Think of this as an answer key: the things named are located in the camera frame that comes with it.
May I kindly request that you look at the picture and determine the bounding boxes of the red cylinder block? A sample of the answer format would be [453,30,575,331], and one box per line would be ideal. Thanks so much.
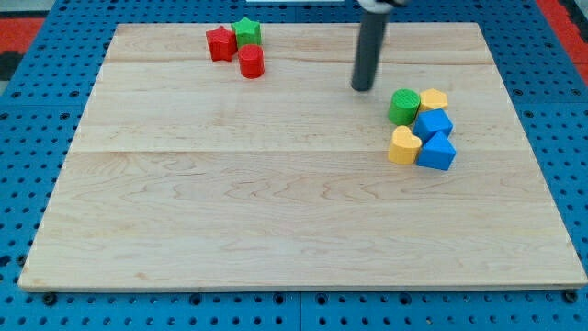
[238,44,265,79]

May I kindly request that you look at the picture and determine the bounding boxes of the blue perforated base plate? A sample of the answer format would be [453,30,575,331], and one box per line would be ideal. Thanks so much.
[1,1,587,330]

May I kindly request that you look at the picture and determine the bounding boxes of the blue cube block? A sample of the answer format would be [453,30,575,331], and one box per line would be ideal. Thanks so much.
[413,108,454,143]

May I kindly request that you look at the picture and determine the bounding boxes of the yellow heart block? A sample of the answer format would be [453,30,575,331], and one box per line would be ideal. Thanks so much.
[388,126,423,165]

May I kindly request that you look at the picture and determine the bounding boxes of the yellow hexagon block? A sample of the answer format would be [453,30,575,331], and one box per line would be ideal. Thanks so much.
[418,88,448,112]

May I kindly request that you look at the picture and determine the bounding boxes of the blue triangle block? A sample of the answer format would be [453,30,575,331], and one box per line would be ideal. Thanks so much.
[416,131,457,171]

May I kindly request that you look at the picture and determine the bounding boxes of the green cylinder block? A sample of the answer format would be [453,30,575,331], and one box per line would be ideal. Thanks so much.
[388,88,421,125]

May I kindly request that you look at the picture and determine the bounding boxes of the green star block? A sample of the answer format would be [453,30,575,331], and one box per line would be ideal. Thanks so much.
[231,17,262,49]

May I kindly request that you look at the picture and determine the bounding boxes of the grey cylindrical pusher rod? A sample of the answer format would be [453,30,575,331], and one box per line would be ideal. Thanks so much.
[351,0,409,92]

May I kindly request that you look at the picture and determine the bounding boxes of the red star block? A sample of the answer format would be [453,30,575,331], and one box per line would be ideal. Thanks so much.
[205,26,237,62]

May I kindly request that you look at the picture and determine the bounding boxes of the light wooden board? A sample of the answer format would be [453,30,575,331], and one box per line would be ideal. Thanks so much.
[18,23,587,292]

